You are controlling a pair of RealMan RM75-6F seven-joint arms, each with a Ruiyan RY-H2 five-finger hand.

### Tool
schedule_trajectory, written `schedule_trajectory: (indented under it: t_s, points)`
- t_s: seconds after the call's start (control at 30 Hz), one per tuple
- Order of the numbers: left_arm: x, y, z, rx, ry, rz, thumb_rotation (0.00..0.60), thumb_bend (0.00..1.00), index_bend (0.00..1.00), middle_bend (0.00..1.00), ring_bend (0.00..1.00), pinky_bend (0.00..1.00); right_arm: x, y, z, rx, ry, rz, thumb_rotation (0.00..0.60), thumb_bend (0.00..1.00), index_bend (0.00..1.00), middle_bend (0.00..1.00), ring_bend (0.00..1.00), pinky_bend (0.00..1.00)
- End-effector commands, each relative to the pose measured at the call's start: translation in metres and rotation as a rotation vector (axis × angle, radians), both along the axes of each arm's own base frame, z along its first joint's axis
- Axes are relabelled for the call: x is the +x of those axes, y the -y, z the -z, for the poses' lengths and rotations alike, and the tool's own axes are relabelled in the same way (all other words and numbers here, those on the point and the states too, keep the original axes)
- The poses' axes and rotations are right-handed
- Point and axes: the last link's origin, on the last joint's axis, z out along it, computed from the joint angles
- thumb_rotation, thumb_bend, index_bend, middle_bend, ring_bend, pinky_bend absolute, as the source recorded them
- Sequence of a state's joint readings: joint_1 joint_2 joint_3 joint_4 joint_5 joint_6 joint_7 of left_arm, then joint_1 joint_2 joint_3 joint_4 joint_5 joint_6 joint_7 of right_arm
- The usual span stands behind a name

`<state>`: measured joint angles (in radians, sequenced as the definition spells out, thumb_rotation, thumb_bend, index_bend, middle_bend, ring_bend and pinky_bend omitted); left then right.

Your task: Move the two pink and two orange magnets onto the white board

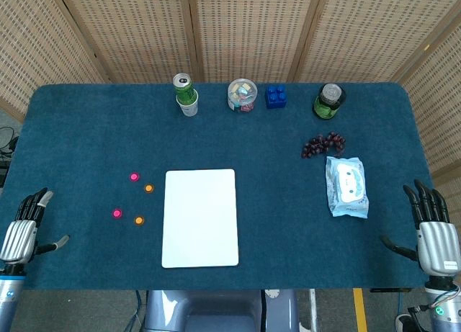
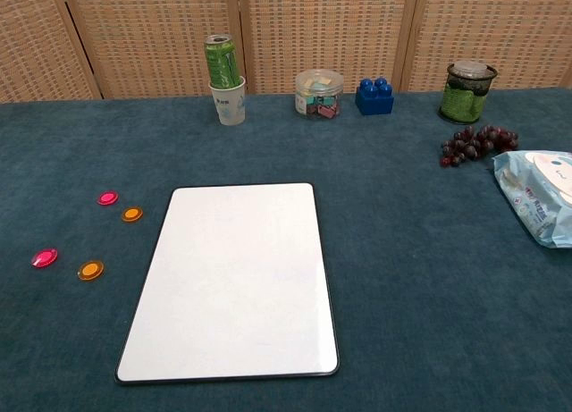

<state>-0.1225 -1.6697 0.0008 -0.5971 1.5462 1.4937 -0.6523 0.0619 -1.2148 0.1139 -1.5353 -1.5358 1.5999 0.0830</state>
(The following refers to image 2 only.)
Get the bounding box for white magnetic board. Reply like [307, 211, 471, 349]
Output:
[114, 182, 341, 383]

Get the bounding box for clear jar of binder clips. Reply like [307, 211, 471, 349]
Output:
[294, 70, 345, 121]

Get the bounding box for white paper cup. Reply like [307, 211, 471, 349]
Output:
[207, 76, 248, 127]

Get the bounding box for blue building block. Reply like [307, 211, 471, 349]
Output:
[355, 77, 395, 117]

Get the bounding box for green drink can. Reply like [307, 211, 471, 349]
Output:
[204, 34, 239, 89]

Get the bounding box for woven wooden folding screen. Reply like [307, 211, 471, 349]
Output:
[0, 0, 572, 104]

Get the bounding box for teal table cloth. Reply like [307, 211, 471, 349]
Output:
[0, 87, 572, 412]

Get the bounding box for dark red grape bunch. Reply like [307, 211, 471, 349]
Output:
[440, 124, 520, 169]

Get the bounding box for green jar with black mesh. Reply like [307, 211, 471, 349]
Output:
[437, 60, 499, 125]

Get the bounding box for light blue wet wipes pack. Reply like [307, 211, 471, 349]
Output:
[492, 150, 572, 250]

